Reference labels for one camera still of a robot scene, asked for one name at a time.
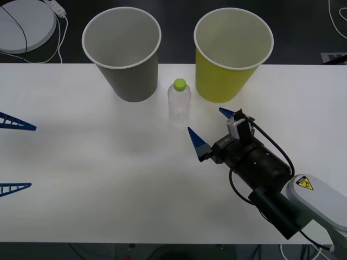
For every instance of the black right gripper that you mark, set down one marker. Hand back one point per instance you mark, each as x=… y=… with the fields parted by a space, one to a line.
x=226 y=151

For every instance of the clear bottle with green cap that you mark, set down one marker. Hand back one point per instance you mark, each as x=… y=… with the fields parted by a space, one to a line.
x=179 y=105

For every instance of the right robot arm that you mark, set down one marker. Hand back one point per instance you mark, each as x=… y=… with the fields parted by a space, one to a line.
x=271 y=168

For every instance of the yellow-green plastic waste bin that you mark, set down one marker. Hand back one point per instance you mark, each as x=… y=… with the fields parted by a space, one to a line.
x=217 y=84

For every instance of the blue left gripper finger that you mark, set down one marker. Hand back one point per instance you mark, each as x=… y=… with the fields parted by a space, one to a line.
x=11 y=187
x=13 y=123

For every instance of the round white floor base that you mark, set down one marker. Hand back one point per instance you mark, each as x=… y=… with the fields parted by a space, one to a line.
x=16 y=27

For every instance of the grey plastic waste bin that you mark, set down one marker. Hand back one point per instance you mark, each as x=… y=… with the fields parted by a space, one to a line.
x=130 y=81

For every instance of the white power strip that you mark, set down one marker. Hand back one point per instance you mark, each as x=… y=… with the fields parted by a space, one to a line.
x=57 y=7

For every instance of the grey floor plate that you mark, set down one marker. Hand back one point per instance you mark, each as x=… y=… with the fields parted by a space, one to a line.
x=333 y=58

